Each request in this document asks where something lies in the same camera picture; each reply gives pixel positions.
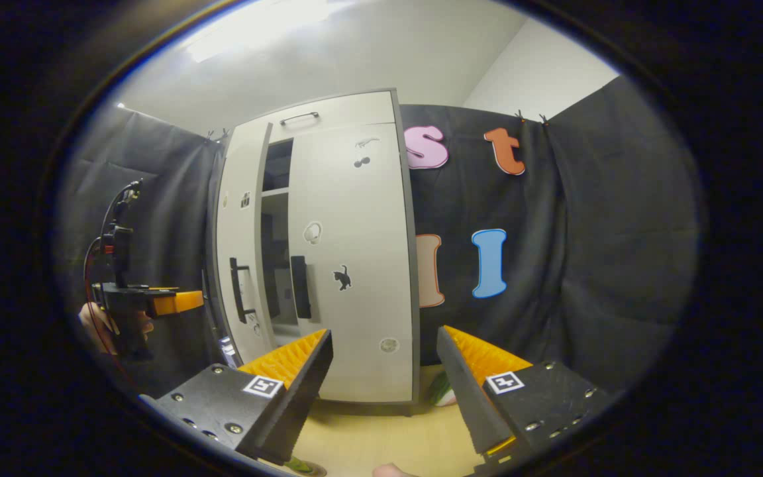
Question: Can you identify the white cabinet door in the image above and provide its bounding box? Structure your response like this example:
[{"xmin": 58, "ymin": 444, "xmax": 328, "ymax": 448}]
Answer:
[
  {"xmin": 287, "ymin": 121, "xmax": 417, "ymax": 403},
  {"xmin": 213, "ymin": 121, "xmax": 275, "ymax": 365}
]

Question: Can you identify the white and grey cabinet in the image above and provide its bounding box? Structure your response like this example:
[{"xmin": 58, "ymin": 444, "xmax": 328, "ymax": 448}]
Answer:
[{"xmin": 206, "ymin": 88, "xmax": 422, "ymax": 418}]

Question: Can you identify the black backdrop cloth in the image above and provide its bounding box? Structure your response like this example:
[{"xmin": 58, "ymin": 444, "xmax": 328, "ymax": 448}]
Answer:
[{"xmin": 57, "ymin": 76, "xmax": 703, "ymax": 398}]

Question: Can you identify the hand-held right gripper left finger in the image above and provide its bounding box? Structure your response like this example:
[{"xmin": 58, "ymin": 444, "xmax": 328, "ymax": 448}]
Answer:
[{"xmin": 140, "ymin": 329, "xmax": 334, "ymax": 464}]

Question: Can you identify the watermelon slice toy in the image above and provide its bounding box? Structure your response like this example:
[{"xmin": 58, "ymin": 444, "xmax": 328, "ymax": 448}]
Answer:
[{"xmin": 429, "ymin": 371, "xmax": 458, "ymax": 407}]

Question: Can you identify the white cabinet drawer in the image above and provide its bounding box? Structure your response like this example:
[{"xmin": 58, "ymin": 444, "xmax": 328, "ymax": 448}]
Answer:
[{"xmin": 236, "ymin": 91, "xmax": 399, "ymax": 143}]

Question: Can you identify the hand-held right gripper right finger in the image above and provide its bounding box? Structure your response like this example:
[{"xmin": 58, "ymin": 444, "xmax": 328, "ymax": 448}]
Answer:
[{"xmin": 436, "ymin": 325, "xmax": 615, "ymax": 458}]

